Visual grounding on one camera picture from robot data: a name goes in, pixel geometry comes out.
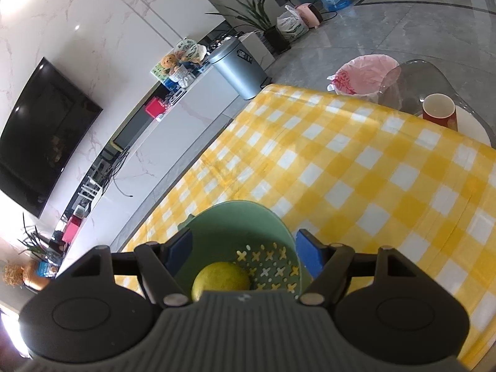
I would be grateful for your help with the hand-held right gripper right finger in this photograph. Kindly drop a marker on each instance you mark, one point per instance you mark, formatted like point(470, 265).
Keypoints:
point(310, 255)

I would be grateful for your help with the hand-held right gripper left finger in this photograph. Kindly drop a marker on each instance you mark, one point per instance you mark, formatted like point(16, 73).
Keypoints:
point(180, 251)

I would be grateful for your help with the yellow-green pear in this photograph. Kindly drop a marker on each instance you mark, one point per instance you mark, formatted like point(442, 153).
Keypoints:
point(221, 281)

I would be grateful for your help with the green strainer bowl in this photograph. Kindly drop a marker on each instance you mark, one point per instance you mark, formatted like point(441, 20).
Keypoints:
point(232, 224)

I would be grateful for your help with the yellow checked tablecloth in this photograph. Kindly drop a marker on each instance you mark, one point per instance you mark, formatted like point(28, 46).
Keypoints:
point(348, 170)

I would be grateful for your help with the white router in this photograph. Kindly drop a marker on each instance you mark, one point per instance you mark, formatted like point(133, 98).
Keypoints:
point(90, 190)

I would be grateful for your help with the pink storage box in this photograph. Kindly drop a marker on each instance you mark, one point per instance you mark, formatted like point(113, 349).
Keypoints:
point(72, 228)

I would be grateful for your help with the white television console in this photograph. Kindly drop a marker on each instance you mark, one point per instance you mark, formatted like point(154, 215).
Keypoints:
point(170, 135)

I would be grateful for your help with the red box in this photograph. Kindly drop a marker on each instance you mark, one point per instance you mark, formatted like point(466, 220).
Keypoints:
point(155, 107)

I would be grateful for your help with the plant in orange pot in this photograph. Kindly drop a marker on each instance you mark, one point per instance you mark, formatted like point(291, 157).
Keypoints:
point(27, 273)

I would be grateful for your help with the green patterned box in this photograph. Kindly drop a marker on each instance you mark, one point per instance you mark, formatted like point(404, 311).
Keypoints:
point(158, 71)

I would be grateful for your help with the pink-lined waste basket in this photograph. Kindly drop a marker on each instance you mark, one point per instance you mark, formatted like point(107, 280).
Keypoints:
point(360, 75)

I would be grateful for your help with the brown teddy bear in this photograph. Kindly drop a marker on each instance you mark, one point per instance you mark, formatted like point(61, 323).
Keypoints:
point(169, 63)

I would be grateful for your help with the silver pedal bin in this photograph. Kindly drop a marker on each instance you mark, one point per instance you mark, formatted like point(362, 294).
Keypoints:
point(238, 68)

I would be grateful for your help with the red paper cup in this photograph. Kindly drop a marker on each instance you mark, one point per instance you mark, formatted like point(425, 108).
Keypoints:
point(440, 110)

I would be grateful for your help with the transparent grey chair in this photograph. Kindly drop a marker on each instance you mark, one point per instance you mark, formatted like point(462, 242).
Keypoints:
point(410, 85)

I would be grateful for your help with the white plastic bag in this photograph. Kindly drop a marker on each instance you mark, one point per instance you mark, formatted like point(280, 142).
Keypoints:
point(291, 24)

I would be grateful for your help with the pink space heater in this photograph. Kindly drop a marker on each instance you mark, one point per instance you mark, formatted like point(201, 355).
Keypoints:
point(309, 14)

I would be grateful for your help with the long-leaf potted plant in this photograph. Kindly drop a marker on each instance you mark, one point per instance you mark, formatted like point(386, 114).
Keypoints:
point(257, 11)

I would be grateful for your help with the black wall television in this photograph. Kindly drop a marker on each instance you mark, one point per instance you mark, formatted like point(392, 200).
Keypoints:
point(42, 131)

